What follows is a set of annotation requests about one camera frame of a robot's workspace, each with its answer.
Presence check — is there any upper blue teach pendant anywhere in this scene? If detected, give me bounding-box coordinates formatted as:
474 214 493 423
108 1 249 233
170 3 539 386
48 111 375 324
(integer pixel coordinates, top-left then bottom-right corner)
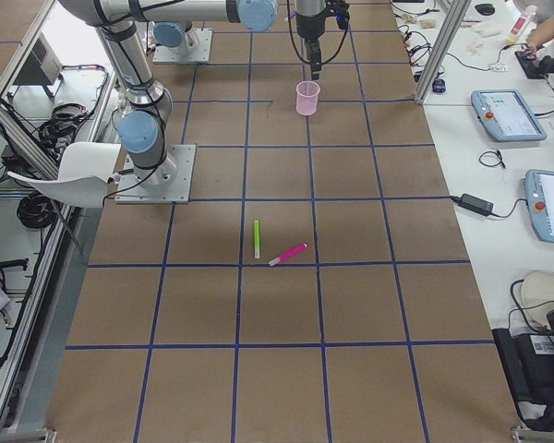
470 90 548 142

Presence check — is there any black cable bundle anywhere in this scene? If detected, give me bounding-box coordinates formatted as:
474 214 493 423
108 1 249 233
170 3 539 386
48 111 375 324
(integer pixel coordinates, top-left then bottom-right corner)
36 102 93 151

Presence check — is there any translucent pink cup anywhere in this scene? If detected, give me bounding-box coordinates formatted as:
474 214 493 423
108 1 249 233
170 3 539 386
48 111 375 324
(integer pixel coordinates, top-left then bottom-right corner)
295 80 320 116

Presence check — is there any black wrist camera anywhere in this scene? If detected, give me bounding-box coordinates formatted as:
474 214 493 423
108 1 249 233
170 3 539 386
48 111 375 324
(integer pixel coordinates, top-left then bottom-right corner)
326 0 350 30

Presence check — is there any black power adapter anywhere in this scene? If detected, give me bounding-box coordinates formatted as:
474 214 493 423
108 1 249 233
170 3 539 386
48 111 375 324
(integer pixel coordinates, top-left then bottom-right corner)
460 194 493 217

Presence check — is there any person's hand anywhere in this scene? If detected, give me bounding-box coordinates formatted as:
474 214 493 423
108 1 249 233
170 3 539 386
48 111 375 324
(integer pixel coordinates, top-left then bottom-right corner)
526 37 542 53

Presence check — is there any green marker pen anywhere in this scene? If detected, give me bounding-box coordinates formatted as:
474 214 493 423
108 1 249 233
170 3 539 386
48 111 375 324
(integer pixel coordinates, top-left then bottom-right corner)
253 220 261 259

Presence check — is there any black coiled cable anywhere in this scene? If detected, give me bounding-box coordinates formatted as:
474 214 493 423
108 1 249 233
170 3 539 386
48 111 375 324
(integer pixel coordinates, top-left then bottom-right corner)
478 150 507 170

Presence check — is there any blue teach pendant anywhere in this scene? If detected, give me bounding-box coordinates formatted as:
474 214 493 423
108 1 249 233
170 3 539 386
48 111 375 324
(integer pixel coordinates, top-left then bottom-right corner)
524 169 554 243
470 90 548 142

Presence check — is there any white bottle red label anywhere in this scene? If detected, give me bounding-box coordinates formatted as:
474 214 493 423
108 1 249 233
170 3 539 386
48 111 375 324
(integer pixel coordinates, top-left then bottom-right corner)
504 5 537 45

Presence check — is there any beige cap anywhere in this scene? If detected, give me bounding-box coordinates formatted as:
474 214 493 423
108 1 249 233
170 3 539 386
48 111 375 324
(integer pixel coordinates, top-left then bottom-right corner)
521 271 554 329

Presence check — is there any lower blue teach pendant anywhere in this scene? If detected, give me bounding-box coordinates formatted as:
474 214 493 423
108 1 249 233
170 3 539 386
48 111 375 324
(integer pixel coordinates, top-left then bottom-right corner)
524 169 554 243

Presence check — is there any person's forearm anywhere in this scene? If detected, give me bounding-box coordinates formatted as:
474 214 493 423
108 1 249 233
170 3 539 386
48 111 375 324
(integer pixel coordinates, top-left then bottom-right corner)
529 16 554 45

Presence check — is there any white plastic chair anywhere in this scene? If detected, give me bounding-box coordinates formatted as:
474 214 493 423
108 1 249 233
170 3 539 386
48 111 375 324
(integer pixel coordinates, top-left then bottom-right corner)
7 141 121 209

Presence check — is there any pink marker pen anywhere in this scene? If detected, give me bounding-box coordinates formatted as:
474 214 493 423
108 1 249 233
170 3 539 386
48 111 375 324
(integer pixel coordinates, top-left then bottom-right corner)
268 243 307 267

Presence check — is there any grey ventilated box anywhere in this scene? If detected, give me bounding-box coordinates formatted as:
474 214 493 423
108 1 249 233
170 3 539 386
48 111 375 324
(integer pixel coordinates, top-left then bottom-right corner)
13 33 63 100

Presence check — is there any black computer mouse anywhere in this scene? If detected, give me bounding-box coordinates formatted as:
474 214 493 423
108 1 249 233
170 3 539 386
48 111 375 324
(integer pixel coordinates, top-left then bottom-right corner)
474 3 495 17

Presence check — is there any aluminium frame post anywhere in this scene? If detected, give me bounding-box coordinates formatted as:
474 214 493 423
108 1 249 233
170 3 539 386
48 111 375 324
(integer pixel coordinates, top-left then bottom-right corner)
415 0 470 105

